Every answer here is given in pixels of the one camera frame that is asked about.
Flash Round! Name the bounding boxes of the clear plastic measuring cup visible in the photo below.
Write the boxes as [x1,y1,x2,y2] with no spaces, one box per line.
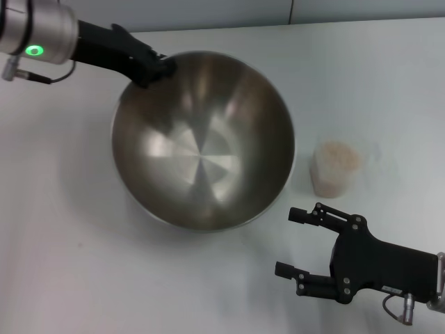
[309,130,383,199]

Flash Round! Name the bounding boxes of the white rice grains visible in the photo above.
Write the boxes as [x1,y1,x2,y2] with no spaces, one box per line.
[310,140,362,198]

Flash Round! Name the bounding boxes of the stainless steel mixing bowl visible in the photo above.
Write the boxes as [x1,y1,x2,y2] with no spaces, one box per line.
[111,51,297,233]

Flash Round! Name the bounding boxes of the left arm cable connector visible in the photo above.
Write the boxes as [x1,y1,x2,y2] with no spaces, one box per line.
[1,57,76,84]

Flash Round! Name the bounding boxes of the arm cable connector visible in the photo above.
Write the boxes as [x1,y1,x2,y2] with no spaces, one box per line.
[382,293,418,325]
[1,57,76,84]

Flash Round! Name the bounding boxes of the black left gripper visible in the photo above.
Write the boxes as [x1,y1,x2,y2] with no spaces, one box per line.
[74,19,178,90]

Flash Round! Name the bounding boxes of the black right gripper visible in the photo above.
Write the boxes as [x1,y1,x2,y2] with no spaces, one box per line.
[274,202,439,305]

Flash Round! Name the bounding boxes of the right arm cable connector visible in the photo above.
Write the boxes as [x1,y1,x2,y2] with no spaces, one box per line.
[382,293,418,325]

